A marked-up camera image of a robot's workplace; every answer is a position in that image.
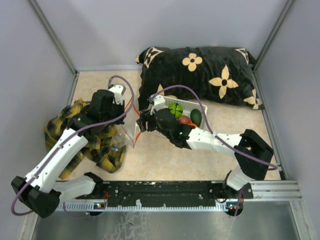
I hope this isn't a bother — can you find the clear zip bag orange zipper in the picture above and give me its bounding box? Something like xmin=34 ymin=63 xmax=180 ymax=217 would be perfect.
xmin=112 ymin=98 xmax=141 ymax=149

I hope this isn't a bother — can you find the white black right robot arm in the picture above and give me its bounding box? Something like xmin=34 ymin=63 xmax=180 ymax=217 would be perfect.
xmin=136 ymin=108 xmax=274 ymax=198

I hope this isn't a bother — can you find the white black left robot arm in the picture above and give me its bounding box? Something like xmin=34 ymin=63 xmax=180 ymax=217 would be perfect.
xmin=11 ymin=84 xmax=126 ymax=218

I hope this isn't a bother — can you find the green striped toy melon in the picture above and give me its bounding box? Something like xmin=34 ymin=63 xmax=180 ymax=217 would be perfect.
xmin=168 ymin=102 xmax=183 ymax=119

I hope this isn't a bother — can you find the orange tangerine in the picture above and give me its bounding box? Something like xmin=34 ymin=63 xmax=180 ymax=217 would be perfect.
xmin=187 ymin=122 xmax=199 ymax=128

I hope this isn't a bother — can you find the dark green avocado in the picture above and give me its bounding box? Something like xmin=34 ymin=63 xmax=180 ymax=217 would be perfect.
xmin=190 ymin=109 xmax=203 ymax=126

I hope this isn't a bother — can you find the yellow black plaid shirt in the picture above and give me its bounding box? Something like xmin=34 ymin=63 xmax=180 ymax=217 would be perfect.
xmin=44 ymin=98 xmax=127 ymax=180

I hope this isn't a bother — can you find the black floral plush pillow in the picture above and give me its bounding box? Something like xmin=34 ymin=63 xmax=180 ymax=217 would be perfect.
xmin=135 ymin=46 xmax=265 ymax=110

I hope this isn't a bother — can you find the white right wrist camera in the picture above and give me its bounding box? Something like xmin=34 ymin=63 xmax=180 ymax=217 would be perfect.
xmin=149 ymin=94 xmax=166 ymax=115

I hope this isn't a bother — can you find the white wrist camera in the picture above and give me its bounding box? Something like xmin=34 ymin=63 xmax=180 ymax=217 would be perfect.
xmin=108 ymin=84 xmax=126 ymax=105
xmin=149 ymin=94 xmax=166 ymax=115

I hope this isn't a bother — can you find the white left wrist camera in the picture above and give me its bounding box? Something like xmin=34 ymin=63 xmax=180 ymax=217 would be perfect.
xmin=108 ymin=84 xmax=126 ymax=105

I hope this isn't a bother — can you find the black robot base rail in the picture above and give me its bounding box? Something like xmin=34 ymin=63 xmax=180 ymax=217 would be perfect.
xmin=77 ymin=181 xmax=253 ymax=208

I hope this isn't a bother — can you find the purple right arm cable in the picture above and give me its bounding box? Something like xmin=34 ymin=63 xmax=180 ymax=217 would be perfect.
xmin=149 ymin=84 xmax=279 ymax=171

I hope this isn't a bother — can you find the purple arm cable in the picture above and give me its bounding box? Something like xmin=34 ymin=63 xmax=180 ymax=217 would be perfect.
xmin=10 ymin=75 xmax=135 ymax=216
xmin=149 ymin=84 xmax=279 ymax=171

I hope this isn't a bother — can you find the aluminium frame rail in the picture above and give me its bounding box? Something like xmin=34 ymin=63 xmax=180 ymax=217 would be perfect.
xmin=55 ymin=180 xmax=302 ymax=214

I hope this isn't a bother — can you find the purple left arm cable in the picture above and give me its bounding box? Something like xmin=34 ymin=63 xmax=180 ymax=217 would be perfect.
xmin=10 ymin=75 xmax=135 ymax=216

